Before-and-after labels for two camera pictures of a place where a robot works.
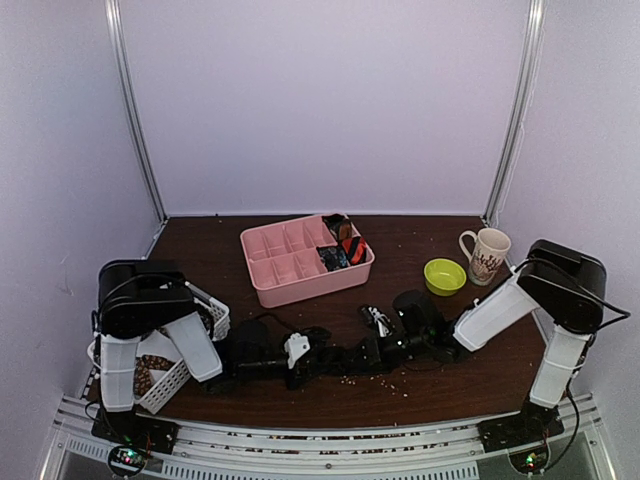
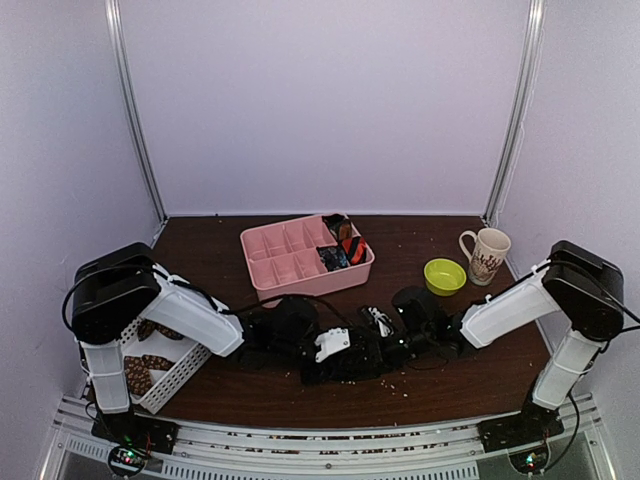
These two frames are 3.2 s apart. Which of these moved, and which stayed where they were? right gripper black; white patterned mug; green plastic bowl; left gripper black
Moved: left gripper black
Stayed: green plastic bowl; white patterned mug; right gripper black
